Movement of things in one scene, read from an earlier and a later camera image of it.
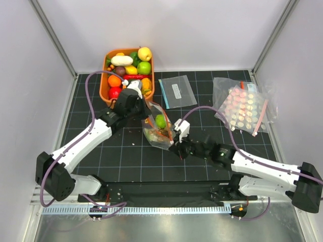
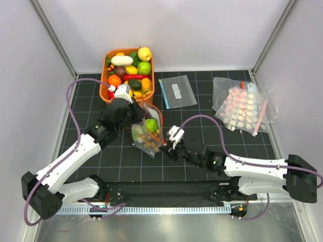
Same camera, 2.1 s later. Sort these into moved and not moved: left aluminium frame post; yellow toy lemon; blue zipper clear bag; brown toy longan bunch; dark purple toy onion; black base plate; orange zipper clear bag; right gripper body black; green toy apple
Moved: brown toy longan bunch; right gripper body black; orange zipper clear bag
Not moved: green toy apple; yellow toy lemon; blue zipper clear bag; black base plate; left aluminium frame post; dark purple toy onion
